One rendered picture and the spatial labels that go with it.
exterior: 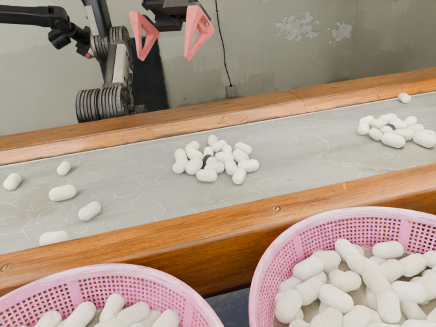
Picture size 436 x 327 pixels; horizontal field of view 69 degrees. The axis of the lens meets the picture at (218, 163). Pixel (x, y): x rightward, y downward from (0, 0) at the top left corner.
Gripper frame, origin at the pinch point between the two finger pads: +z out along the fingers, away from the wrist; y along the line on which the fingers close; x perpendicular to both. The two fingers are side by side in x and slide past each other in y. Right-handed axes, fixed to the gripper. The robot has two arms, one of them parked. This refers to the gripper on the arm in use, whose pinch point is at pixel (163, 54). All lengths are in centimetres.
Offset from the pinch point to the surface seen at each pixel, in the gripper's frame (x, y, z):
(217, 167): -3.5, -12.9, 17.3
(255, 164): -5.4, -18.4, 15.7
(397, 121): -21.8, -38.0, 1.5
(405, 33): -185, -45, -115
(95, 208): 8.1, -1.6, 27.1
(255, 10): -163, 59, -124
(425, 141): -17.4, -42.1, 6.0
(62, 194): 7.5, 6.1, 26.4
